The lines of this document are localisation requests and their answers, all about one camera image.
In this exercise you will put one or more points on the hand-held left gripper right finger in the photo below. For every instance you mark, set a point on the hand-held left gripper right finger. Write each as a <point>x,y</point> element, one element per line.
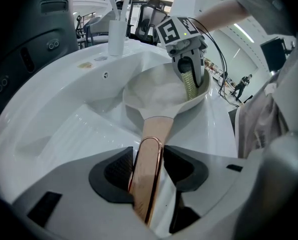
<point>213,184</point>

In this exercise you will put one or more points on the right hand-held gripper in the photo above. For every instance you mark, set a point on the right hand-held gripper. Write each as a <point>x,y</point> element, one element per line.
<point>175,30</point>

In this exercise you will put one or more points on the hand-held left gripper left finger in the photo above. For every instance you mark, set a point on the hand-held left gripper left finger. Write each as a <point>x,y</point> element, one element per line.
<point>71,184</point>

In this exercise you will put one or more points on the yellow-green sponge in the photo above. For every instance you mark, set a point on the yellow-green sponge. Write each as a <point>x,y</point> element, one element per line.
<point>190,87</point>

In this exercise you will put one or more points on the person's right forearm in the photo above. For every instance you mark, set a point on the person's right forearm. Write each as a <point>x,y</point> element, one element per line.
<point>218,11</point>

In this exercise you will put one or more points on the black mesh office chair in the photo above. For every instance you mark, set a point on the black mesh office chair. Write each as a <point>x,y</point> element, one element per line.
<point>151,16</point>

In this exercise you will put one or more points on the long ceiling light strip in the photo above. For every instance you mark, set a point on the long ceiling light strip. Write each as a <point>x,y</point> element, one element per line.
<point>243,32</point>

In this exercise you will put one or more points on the white curved faucet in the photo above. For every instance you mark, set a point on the white curved faucet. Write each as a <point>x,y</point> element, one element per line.
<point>116,39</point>

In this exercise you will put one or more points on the grey sticker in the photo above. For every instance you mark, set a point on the grey sticker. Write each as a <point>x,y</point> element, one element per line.
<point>100,58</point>

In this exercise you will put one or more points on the person's grey printed shirt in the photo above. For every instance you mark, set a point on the person's grey printed shirt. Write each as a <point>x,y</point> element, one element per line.
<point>263,109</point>

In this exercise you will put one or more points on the white ceramic sink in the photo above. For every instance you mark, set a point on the white ceramic sink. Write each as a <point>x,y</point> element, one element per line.
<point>64,89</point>

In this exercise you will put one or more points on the grey shell chair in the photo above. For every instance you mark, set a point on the grey shell chair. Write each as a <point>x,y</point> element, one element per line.
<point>93,30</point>

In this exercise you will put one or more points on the yellow sticker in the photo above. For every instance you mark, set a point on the yellow sticker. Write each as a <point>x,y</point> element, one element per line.
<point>85,64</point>

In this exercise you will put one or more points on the dark grey machine housing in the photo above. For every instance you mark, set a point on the dark grey machine housing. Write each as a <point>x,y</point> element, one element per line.
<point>39,46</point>

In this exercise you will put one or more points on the black wall screen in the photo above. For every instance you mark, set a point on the black wall screen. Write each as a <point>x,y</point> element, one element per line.
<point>273,51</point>

